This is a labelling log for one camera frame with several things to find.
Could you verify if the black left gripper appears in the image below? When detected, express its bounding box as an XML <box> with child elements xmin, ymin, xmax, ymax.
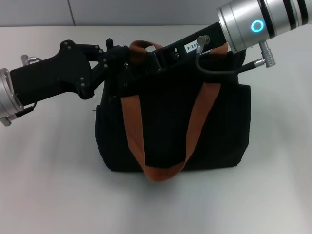
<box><xmin>10</xmin><ymin>39</ymin><xmax>129</xmax><ymax>100</ymax></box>

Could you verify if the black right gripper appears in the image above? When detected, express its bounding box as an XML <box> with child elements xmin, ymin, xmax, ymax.
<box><xmin>126</xmin><ymin>21</ymin><xmax>229</xmax><ymax>82</ymax></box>

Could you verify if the silver metal zipper pull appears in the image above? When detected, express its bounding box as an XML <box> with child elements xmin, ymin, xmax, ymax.
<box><xmin>123</xmin><ymin>62</ymin><xmax>130</xmax><ymax>87</ymax></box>

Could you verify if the black bag with brown handles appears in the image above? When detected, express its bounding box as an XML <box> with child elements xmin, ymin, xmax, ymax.
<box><xmin>94</xmin><ymin>36</ymin><xmax>252</xmax><ymax>183</ymax></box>

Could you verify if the right gripper cable with plug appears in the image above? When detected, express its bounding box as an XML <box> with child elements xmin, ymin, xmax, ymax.
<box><xmin>196</xmin><ymin>35</ymin><xmax>277</xmax><ymax>74</ymax></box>

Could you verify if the gripper cable with plug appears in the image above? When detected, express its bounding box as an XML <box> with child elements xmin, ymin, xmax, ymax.
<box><xmin>14</xmin><ymin>55</ymin><xmax>43</xmax><ymax>118</ymax></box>
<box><xmin>196</xmin><ymin>35</ymin><xmax>277</xmax><ymax>74</ymax></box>

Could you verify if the left gripper cable with plug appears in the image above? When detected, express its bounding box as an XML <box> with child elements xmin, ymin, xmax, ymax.
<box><xmin>14</xmin><ymin>55</ymin><xmax>43</xmax><ymax>118</ymax></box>

